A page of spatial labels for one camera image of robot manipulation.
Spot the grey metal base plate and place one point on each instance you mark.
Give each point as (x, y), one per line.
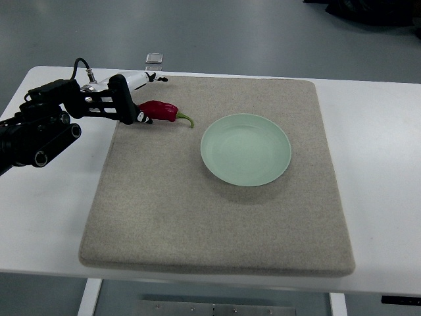
(149, 307)

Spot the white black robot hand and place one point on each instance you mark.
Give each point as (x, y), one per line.
(136, 80)

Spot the small clear plastic box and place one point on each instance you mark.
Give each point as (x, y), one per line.
(154, 58)

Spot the light green plate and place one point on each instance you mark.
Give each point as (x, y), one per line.
(245, 150)

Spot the black table control panel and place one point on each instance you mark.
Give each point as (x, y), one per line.
(401, 300)

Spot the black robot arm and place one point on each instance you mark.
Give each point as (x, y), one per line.
(42, 128)

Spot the red chili pepper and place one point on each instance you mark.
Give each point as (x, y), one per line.
(163, 111)

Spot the white table leg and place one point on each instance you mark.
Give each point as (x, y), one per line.
(90, 297)

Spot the beige felt mat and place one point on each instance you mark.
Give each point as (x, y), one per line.
(158, 208)

